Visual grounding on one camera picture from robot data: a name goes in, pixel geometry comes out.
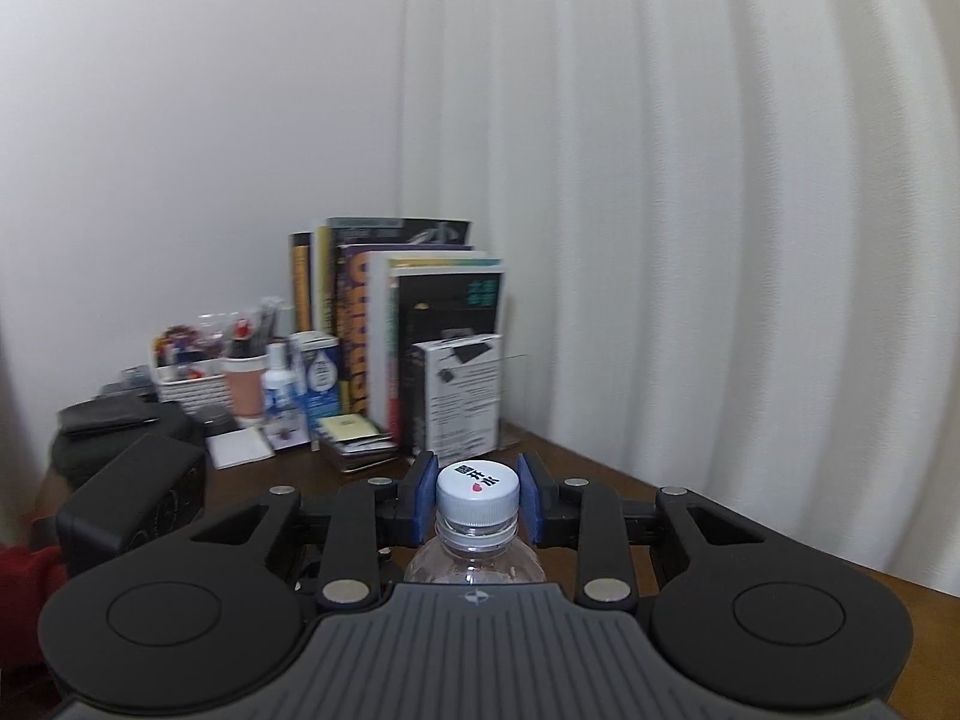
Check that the pens in pink cup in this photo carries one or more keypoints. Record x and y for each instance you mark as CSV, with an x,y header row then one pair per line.
x,y
259,326

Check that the row of upright books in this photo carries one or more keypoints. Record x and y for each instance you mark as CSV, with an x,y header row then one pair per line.
x,y
358,330

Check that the white notepad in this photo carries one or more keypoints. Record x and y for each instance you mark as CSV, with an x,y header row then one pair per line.
x,y
238,448

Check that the yellow sticky notes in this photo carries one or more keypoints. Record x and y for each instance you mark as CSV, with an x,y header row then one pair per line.
x,y
349,426

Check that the pink cup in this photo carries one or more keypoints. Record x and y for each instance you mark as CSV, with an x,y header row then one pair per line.
x,y
245,390

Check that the white spray bottle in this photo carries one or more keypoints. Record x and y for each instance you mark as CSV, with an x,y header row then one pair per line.
x,y
275,386

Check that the white curtain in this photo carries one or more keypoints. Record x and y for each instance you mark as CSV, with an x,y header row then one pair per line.
x,y
675,240

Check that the white plastic basket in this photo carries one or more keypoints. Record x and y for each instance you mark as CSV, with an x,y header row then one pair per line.
x,y
195,388

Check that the blue and white carton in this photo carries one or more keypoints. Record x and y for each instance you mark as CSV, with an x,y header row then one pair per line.
x,y
321,375

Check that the small printed card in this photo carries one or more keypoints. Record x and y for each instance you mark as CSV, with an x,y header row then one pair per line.
x,y
286,435

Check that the black book with teal print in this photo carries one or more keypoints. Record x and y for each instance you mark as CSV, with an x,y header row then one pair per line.
x,y
442,304

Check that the white bottle cap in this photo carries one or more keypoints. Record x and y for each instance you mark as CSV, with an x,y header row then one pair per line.
x,y
478,491

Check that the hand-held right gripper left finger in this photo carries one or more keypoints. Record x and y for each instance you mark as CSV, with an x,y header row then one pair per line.
x,y
426,499

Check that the large black book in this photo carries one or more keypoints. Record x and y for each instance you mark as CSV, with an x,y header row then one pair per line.
x,y
405,231

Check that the white product box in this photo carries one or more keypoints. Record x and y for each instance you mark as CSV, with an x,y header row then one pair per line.
x,y
459,405

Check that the black pouch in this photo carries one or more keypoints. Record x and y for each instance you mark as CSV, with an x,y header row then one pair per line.
x,y
176,427

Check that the black and yellow book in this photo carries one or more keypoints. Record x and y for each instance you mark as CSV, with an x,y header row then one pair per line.
x,y
300,281

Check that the clear plastic bottle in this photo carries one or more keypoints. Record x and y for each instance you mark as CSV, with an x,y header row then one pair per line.
x,y
454,566

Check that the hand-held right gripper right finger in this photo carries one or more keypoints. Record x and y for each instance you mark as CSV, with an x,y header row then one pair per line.
x,y
528,501

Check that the black wallet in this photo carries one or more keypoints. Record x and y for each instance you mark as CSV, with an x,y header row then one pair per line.
x,y
105,416

